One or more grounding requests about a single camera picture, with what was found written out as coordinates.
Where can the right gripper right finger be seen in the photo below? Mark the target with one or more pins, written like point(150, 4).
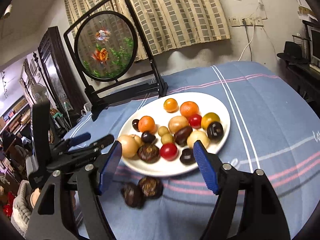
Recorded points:
point(262, 215)

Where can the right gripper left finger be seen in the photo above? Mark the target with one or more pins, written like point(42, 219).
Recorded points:
point(52, 216)

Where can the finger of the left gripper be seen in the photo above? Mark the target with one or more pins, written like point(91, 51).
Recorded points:
point(79, 139)
point(100, 144)

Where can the beige fruit pair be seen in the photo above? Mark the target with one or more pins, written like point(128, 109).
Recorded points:
point(128, 145)

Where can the small dark plum back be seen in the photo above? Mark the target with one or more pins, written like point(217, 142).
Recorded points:
point(135, 124)

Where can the brown mangosteen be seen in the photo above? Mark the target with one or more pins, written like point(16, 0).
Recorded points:
point(148, 153)

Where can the orange mandarin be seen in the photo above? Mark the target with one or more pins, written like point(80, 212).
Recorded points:
point(188, 109)
point(147, 123)

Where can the small yellow longan front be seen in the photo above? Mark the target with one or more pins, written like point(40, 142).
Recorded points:
point(162, 131)

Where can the small yellow longan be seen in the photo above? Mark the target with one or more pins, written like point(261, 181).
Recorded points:
point(162, 131)
point(167, 138)

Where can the red cherry tomato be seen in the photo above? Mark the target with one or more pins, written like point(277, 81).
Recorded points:
point(169, 151)
point(195, 121)

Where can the large cream round fruit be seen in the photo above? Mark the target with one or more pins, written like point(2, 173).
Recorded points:
point(176, 123)

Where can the dark plum front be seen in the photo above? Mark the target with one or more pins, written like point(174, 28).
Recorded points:
point(181, 136)

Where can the yellow orange tomato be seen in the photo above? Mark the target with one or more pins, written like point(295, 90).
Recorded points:
point(170, 105)

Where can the olive yellow tomato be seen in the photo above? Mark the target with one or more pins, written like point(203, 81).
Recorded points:
point(208, 118)

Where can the cream fruit brown stripe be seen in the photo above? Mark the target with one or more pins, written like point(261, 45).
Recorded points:
point(137, 139)

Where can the person left hand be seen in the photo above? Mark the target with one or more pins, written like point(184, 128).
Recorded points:
point(34, 197)

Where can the dark framed picture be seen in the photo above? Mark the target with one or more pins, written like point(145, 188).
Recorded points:
point(61, 81)

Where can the dark mangosteen on cloth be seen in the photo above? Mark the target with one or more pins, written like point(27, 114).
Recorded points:
point(132, 195)

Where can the dark mangosteen back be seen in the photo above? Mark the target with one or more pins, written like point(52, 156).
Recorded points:
point(151, 187)

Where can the white oval plate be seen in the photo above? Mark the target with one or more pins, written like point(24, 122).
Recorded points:
point(158, 138)

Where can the round goldfish screen black stand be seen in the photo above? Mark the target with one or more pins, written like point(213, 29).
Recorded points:
point(103, 44)

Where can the black hat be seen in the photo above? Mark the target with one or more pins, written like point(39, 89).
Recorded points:
point(292, 53)

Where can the computer monitor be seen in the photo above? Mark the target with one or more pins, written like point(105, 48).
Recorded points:
point(314, 36)

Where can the wall power strip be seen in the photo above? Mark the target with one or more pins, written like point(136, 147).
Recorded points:
point(248, 21)

